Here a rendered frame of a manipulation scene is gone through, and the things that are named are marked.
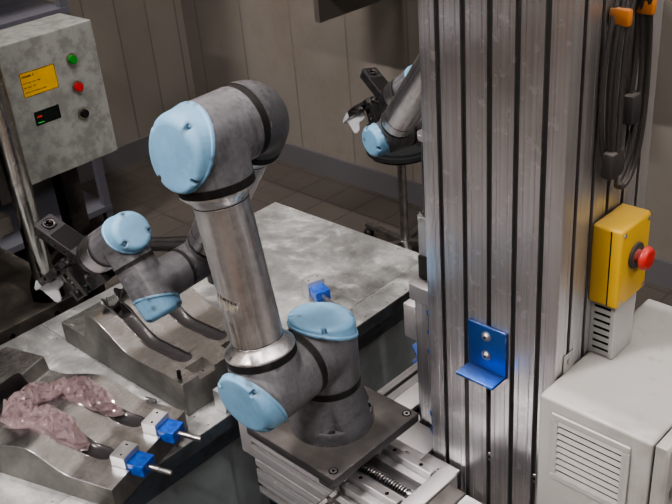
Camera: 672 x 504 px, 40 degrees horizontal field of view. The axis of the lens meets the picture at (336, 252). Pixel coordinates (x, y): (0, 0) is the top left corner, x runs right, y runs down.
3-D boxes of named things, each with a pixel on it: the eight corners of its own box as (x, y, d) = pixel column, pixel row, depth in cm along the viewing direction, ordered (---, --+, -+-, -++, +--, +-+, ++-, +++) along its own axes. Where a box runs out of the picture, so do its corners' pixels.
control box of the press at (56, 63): (181, 428, 330) (97, 20, 258) (111, 475, 311) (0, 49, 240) (143, 405, 343) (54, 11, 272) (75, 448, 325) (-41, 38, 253)
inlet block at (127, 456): (181, 475, 188) (176, 454, 185) (167, 491, 184) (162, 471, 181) (128, 459, 193) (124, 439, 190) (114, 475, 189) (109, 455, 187)
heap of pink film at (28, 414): (131, 406, 204) (125, 378, 200) (80, 458, 190) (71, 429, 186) (41, 382, 214) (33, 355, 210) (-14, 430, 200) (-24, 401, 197)
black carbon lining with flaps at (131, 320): (232, 341, 221) (227, 307, 217) (180, 373, 211) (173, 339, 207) (144, 296, 243) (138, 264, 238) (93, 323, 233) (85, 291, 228)
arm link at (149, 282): (206, 290, 164) (174, 237, 163) (158, 320, 157) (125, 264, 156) (185, 301, 170) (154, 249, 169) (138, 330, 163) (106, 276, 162)
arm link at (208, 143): (335, 401, 153) (261, 82, 132) (274, 451, 144) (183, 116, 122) (283, 385, 161) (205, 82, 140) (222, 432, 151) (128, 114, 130)
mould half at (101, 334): (271, 361, 224) (265, 314, 218) (188, 416, 208) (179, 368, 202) (146, 297, 255) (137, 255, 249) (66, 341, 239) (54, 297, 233)
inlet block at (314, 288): (342, 311, 241) (340, 293, 239) (325, 317, 240) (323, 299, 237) (319, 289, 252) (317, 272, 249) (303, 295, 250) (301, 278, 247)
